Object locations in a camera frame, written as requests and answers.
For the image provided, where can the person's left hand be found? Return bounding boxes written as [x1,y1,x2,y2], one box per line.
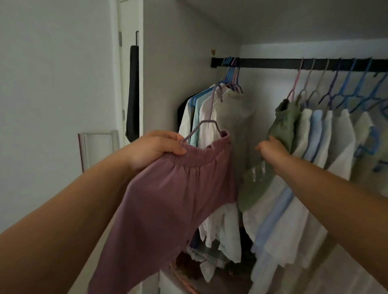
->
[130,130,188,173]

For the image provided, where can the person's right hand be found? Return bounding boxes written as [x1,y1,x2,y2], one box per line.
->
[255,135,293,176]

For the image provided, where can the green shorts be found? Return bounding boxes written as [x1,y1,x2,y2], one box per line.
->
[238,98,302,212]

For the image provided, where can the mauve pink shorts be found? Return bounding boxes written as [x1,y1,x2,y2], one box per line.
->
[88,130,238,294]

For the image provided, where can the mauve grey plastic hanger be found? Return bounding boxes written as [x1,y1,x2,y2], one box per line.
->
[180,86,230,143]

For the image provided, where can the pink plastic hanger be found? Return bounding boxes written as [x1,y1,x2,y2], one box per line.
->
[286,58,305,102]

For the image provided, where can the beige plastic hanger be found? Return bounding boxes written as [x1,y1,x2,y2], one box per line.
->
[306,59,330,105]
[298,58,316,105]

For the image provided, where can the white wardrobe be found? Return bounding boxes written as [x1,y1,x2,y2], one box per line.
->
[142,0,388,294]

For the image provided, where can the purple plastic hanger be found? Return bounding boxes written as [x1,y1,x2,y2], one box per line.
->
[318,59,342,111]

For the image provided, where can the person's left forearm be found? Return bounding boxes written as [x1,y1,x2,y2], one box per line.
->
[0,145,143,294]

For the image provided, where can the person's right forearm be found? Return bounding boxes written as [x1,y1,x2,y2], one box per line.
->
[274,154,388,288]

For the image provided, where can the grey framed panel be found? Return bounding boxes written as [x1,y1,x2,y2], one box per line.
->
[78,130,120,173]

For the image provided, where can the grey checked fabric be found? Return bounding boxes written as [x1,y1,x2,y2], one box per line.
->
[186,242,231,270]

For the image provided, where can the white room door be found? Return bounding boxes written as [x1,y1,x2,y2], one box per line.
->
[116,0,143,146]

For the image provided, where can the pile of folded clothes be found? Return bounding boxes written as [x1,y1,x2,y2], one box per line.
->
[169,254,252,294]

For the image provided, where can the black clothes rail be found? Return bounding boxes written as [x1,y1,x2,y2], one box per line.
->
[211,57,388,72]

